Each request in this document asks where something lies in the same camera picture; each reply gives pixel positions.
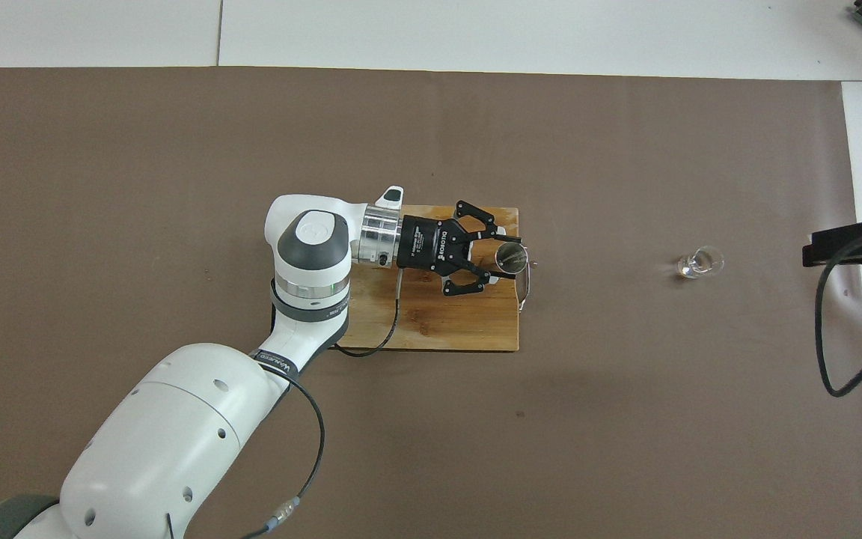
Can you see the steel double jigger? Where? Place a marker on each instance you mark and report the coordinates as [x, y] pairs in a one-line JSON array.
[[510, 257]]

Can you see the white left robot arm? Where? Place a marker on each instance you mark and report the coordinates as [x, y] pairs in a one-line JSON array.
[[176, 434]]

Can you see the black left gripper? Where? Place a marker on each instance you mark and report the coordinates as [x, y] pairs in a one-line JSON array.
[[427, 243]]

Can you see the wooden cutting board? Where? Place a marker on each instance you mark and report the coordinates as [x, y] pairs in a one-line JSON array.
[[446, 322]]

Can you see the brown paper table mat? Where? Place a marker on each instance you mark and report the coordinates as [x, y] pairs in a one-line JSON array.
[[625, 419]]

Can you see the small clear glass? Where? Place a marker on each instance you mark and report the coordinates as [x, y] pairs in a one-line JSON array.
[[697, 263]]

